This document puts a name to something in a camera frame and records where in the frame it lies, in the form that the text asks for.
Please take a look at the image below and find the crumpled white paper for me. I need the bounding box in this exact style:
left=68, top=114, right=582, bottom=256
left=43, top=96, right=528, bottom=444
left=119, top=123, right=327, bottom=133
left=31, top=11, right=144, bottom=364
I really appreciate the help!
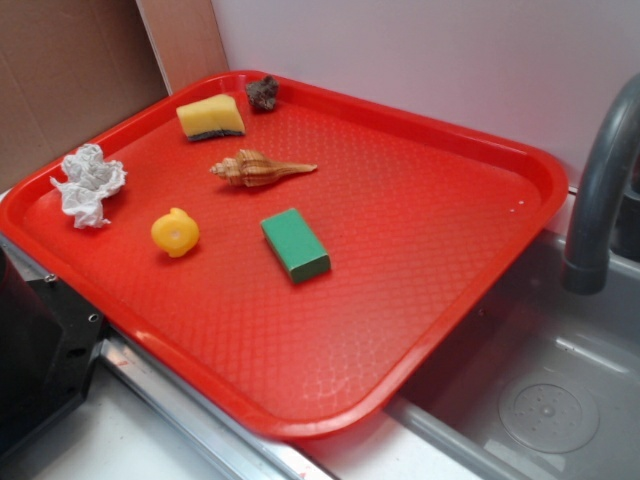
left=50, top=143, right=127, bottom=229

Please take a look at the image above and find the yellow sponge with dark base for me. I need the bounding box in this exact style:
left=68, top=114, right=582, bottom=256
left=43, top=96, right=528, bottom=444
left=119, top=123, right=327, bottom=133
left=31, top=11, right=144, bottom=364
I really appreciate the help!
left=176, top=94, right=246, bottom=141

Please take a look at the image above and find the green sponge block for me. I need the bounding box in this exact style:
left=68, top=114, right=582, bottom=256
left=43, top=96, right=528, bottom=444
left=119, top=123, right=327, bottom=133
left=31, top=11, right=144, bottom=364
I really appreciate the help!
left=260, top=208, right=331, bottom=284

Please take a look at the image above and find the brown cardboard panel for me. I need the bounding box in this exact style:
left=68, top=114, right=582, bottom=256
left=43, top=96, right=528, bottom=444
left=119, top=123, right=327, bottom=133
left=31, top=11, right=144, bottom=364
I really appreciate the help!
left=1, top=1, right=228, bottom=190

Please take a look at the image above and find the grey curved faucet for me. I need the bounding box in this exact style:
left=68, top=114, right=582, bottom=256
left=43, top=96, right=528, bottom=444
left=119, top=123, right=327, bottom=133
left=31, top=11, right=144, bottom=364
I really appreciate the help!
left=561, top=76, right=639, bottom=295

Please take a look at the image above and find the dark brown rock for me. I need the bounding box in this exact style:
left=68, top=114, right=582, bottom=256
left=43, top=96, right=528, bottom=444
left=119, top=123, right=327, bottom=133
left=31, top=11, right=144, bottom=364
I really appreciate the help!
left=245, top=75, right=279, bottom=111

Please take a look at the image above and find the red plastic tray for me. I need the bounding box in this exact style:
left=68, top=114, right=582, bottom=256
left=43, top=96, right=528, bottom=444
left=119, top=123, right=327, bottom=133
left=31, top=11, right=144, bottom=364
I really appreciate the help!
left=1, top=71, right=568, bottom=439

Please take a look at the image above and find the striped spiral seashell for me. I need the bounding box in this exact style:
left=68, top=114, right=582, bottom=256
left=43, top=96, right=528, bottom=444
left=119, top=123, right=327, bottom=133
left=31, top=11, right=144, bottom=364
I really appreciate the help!
left=209, top=149, right=317, bottom=188

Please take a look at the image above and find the grey plastic sink basin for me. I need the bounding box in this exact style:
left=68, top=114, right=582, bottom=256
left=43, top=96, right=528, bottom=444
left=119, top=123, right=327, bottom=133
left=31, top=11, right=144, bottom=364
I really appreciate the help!
left=388, top=233, right=639, bottom=479

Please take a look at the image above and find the yellow rubber duck toy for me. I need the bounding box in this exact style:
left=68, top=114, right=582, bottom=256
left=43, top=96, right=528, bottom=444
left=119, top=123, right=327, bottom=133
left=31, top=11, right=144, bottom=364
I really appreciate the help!
left=151, top=207, right=200, bottom=258

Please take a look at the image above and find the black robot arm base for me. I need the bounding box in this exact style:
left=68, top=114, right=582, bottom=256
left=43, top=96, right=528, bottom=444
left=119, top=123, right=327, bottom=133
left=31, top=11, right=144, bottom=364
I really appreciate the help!
left=1, top=252, right=105, bottom=460

